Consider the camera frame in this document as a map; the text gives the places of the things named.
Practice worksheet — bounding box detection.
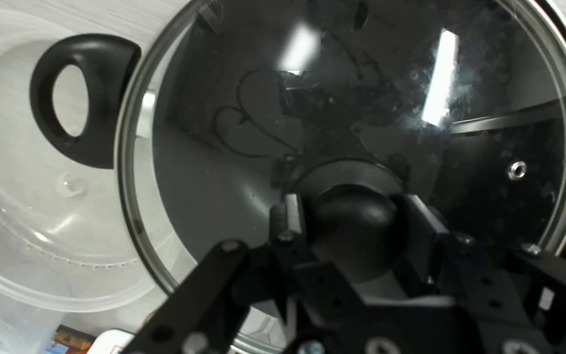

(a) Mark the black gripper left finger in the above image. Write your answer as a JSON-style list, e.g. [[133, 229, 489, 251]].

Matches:
[[121, 194, 324, 354]]

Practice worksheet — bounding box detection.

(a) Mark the red and white card box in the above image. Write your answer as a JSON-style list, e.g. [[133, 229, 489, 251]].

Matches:
[[43, 323, 133, 354]]

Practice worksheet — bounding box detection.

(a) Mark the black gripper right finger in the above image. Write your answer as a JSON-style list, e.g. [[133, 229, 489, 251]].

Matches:
[[393, 194, 566, 354]]

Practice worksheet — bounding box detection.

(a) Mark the black cooking pot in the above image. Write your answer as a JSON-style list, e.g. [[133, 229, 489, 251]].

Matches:
[[27, 0, 566, 264]]

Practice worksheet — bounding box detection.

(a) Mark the glass lid with black knob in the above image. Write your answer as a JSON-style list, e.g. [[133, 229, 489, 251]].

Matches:
[[111, 0, 566, 343]]

